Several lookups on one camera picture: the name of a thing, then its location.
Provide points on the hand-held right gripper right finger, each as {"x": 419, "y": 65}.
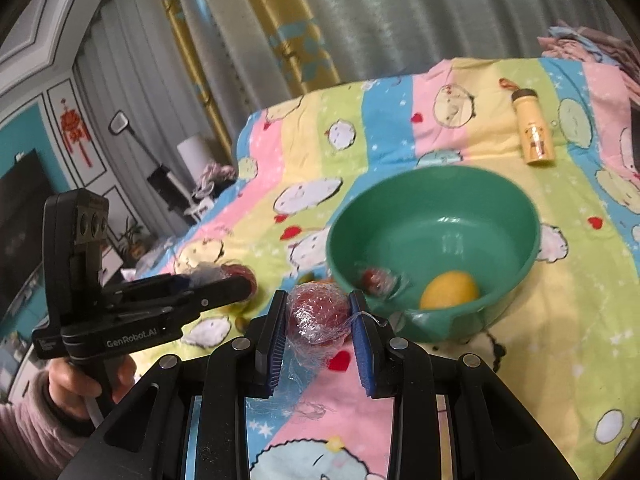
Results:
{"x": 362, "y": 350}

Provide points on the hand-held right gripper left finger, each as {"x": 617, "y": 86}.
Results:
{"x": 272, "y": 345}

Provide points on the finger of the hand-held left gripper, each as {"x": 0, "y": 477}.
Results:
{"x": 150, "y": 285}
{"x": 220, "y": 292}

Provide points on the plastic-wrapped red apple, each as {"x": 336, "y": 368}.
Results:
{"x": 317, "y": 317}
{"x": 244, "y": 274}

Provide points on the green plastic bowl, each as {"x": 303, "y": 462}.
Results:
{"x": 450, "y": 195}

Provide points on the person's left forearm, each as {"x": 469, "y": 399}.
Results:
{"x": 30, "y": 435}

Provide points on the person's left hand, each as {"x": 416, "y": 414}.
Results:
{"x": 70, "y": 380}

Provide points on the potted plant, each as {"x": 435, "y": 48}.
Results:
{"x": 132, "y": 235}

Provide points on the small plastic-wrapped red fruit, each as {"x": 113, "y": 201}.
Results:
{"x": 376, "y": 280}

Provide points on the black television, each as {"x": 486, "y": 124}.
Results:
{"x": 20, "y": 210}

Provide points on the yellow-orange citrus fruit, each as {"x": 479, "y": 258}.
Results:
{"x": 450, "y": 290}

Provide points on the mixed clothes pile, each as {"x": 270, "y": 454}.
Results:
{"x": 215, "y": 174}

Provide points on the white cylinder lamp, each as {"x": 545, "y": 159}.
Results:
{"x": 195, "y": 152}

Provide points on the grey sheer curtain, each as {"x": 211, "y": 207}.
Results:
{"x": 425, "y": 10}
{"x": 135, "y": 70}

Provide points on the striped cartoon printed blanket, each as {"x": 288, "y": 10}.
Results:
{"x": 450, "y": 125}

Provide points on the yellow drink bottle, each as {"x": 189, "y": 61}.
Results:
{"x": 532, "y": 130}

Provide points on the yellow patterned curtain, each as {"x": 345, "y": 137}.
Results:
{"x": 240, "y": 10}

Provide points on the pink and blue clothes pile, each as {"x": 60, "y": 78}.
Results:
{"x": 575, "y": 45}

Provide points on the red knot wall ornament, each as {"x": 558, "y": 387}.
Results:
{"x": 73, "y": 125}

